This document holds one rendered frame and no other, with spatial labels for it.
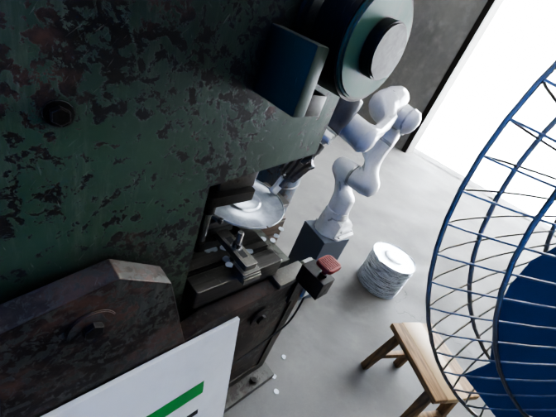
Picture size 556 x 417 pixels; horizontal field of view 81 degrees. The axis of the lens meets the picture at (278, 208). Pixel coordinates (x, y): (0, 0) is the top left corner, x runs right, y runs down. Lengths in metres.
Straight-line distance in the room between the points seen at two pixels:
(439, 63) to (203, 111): 5.09
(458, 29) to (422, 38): 0.48
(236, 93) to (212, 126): 0.07
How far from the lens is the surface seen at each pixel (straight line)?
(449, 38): 5.55
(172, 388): 0.99
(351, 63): 0.57
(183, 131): 0.56
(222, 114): 0.59
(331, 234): 1.67
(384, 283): 2.20
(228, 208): 1.00
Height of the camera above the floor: 1.35
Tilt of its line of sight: 31 degrees down
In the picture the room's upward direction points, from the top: 22 degrees clockwise
